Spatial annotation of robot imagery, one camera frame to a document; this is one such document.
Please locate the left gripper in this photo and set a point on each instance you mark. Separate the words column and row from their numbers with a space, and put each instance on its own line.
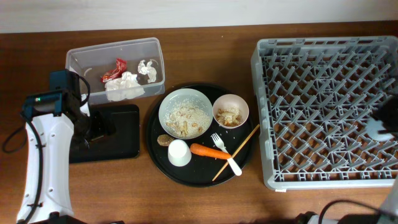
column 104, row 127

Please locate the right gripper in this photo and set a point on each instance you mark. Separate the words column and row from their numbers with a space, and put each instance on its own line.
column 378, row 112

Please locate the large white tissue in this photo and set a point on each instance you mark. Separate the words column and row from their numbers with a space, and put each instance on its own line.
column 124, row 88

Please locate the red snack wrapper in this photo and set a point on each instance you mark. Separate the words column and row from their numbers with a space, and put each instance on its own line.
column 121, row 67

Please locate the brown walnut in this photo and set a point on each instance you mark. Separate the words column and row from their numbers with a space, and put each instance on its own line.
column 165, row 140

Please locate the small white tissue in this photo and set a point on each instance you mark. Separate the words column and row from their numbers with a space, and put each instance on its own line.
column 146, row 68

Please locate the grey plate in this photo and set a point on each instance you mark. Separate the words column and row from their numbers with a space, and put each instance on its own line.
column 178, row 96

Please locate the white cup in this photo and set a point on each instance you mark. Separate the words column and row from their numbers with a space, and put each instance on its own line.
column 179, row 153

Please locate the orange carrot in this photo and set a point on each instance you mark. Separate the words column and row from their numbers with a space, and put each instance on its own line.
column 208, row 152

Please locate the pink bowl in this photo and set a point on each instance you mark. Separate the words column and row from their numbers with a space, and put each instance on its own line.
column 228, row 100

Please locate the food scraps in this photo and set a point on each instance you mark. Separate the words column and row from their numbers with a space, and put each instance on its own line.
column 229, row 117

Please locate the light blue cup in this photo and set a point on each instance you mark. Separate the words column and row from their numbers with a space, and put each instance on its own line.
column 373, row 130

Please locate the rice and peanut shells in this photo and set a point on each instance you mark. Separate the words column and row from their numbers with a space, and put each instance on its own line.
column 187, row 120

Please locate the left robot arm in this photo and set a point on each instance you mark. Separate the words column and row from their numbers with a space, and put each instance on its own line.
column 52, row 121

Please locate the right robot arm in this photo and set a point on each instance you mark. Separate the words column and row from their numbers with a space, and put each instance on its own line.
column 386, row 213

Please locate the grey dishwasher rack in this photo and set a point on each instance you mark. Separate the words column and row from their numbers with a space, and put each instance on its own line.
column 314, row 97

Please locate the black rectangular tray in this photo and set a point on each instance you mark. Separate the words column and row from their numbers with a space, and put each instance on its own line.
column 125, row 143

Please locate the clear plastic bin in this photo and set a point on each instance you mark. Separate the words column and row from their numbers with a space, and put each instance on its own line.
column 93, row 62

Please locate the round black serving tray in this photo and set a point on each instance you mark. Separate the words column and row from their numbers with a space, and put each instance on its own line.
column 201, row 170

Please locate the wooden chopstick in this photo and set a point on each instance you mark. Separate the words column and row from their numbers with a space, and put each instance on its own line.
column 237, row 151

